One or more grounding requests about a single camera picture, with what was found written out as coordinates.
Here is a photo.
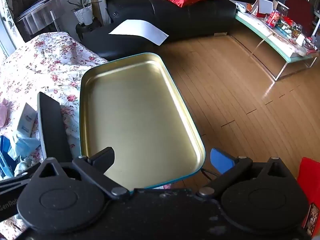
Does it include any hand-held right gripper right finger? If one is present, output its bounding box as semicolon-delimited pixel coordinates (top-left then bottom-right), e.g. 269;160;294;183
196;148;293;200

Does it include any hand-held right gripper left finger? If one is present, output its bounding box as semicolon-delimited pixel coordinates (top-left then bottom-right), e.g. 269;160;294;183
30;147;130;200

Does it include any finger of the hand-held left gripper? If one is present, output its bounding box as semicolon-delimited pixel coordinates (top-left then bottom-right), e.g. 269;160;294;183
37;92;73;163

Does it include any pink velvet drawstring pouch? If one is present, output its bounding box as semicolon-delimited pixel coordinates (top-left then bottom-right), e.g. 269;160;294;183
0;99;12;128

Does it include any gold metal tray teal rim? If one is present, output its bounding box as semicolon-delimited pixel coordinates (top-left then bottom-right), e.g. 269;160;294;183
79;52;206;190

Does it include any blue plastic bag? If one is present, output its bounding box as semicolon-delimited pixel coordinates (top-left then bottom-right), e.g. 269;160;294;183
0;135;15;178

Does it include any floral printed blanket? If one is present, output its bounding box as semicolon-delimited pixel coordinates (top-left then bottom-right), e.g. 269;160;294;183
0;32;110;240

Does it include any red plastic object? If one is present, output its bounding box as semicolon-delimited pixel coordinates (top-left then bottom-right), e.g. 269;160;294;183
297;157;320;238

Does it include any dark wooden plant stand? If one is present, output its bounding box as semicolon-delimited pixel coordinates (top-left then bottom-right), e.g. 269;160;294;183
75;17;103;42

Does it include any glass side table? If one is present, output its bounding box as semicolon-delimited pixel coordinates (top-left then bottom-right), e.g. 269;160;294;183
15;0;68;43

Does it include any potted plant white pot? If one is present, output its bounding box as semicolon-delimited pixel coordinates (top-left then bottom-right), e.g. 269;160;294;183
67;0;103;26

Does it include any white paper sheet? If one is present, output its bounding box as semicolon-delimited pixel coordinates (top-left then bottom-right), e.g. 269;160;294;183
108;19;169;46

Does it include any white green coffee table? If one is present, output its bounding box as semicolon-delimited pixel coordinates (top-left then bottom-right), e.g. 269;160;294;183
235;2;319;82

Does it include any white cup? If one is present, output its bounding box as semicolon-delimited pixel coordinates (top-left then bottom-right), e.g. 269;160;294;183
295;34;307;47

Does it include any black leather sofa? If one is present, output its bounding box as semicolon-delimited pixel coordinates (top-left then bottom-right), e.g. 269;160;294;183
105;0;275;40

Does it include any red tin can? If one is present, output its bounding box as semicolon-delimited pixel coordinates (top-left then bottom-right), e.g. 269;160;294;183
265;9;282;28

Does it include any white open box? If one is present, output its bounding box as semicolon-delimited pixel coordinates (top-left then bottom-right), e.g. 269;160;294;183
251;0;274;15

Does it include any red chair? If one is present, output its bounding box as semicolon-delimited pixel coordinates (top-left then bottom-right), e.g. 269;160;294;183
285;0;315;30

